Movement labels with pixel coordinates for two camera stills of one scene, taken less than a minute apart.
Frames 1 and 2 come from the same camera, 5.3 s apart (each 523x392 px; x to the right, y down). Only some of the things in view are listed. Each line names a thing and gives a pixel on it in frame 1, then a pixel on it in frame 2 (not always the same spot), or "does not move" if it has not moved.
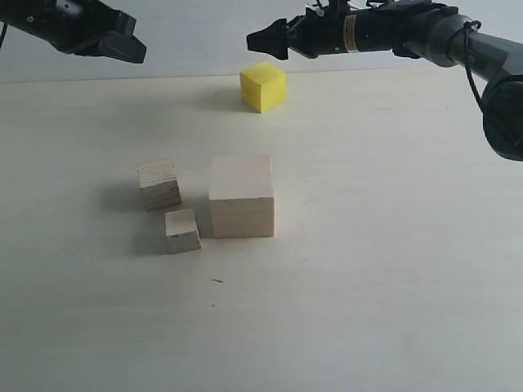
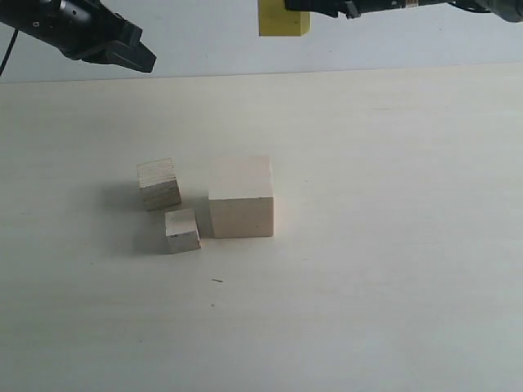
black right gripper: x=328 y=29 to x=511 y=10
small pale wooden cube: x=181 y=231 does not move
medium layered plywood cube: x=158 y=184 does not move
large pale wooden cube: x=241 y=197 does not move
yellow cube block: x=263 y=86 to x=275 y=20
